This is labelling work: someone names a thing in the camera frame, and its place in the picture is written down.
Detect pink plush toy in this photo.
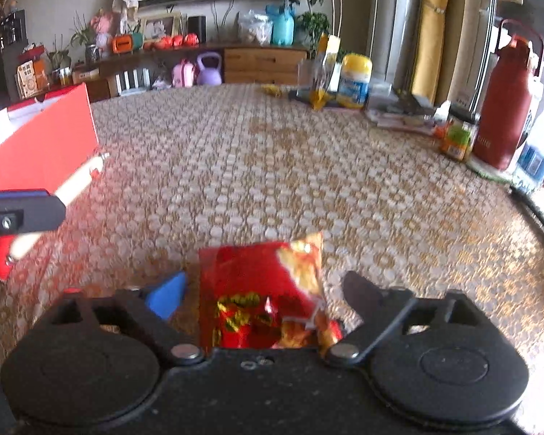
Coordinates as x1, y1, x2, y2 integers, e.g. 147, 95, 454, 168
90, 9, 119, 59

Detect plastic water bottle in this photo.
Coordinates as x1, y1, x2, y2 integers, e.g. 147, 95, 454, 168
510, 76, 544, 196

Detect framed photo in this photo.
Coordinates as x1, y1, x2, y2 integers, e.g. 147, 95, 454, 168
140, 12, 181, 41

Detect clear drinking glass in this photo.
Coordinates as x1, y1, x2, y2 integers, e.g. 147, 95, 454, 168
297, 59, 318, 99

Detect stack of books and papers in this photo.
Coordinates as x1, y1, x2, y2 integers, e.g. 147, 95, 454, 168
364, 82, 445, 137

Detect black remote control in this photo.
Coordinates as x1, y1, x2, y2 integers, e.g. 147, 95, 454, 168
509, 187, 544, 230

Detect red storage box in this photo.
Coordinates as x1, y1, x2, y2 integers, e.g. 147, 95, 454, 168
0, 84, 104, 282

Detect glass jar black lid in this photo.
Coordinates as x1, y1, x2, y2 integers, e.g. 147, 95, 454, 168
440, 117, 478, 162

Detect wooden tv sideboard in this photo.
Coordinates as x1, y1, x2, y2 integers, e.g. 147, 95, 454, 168
72, 43, 308, 102

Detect yellow lid gummies bottle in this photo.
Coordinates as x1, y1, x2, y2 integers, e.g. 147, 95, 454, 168
336, 53, 372, 109

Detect white standing air conditioner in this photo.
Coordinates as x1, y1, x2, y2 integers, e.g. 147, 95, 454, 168
366, 0, 421, 88

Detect red water bottle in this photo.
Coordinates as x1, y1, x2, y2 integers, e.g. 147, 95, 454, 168
472, 19, 544, 172

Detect black side cabinet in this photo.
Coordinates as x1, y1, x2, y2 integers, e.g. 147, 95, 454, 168
0, 10, 28, 110

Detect pink small backpack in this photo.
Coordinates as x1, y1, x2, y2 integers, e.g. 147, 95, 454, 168
172, 59, 196, 87

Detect black cylinder speaker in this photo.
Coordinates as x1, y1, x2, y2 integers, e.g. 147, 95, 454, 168
187, 15, 207, 44

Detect red chips bag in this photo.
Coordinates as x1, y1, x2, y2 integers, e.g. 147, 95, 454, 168
198, 232, 343, 352

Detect dark round coaster tray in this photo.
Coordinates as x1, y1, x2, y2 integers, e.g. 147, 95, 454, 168
288, 88, 367, 111

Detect tall yellow snack pouch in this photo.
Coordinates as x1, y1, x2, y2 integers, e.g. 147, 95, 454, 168
311, 33, 341, 95

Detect clear plastic bag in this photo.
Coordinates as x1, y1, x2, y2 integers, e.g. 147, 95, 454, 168
238, 10, 273, 45

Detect teal spray bottle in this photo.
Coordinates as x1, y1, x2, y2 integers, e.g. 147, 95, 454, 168
265, 4, 294, 46

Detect purple kettlebell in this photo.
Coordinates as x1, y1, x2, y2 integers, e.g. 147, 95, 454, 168
196, 52, 223, 87

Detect green woven coaster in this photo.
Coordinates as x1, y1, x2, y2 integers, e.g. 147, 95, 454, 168
466, 155, 512, 185

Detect white books on shelf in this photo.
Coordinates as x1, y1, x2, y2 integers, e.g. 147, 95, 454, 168
115, 68, 151, 96

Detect small yellow candy wrapper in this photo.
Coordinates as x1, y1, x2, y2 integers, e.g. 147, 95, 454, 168
260, 83, 283, 98

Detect red apples decoration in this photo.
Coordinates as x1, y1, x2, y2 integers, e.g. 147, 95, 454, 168
143, 33, 200, 51

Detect orange retro radio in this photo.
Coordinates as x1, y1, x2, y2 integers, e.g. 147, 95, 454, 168
111, 33, 143, 54

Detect yellow rolled mat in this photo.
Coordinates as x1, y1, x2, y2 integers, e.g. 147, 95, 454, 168
411, 0, 449, 102

